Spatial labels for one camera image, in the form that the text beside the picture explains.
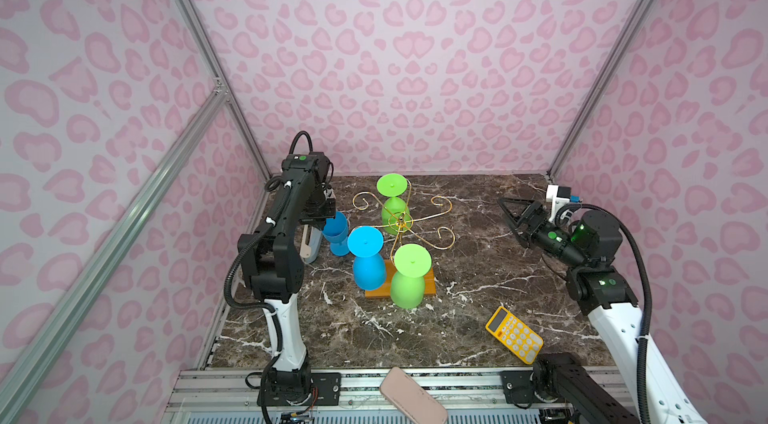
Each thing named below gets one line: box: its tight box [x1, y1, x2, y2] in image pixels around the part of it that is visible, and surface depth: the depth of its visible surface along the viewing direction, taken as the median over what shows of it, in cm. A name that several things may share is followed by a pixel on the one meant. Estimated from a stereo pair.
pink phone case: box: [379, 366, 448, 424], surface depth 71 cm
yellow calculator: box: [485, 306, 544, 365], surface depth 82 cm
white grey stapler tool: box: [300, 224, 323, 264], surface depth 98 cm
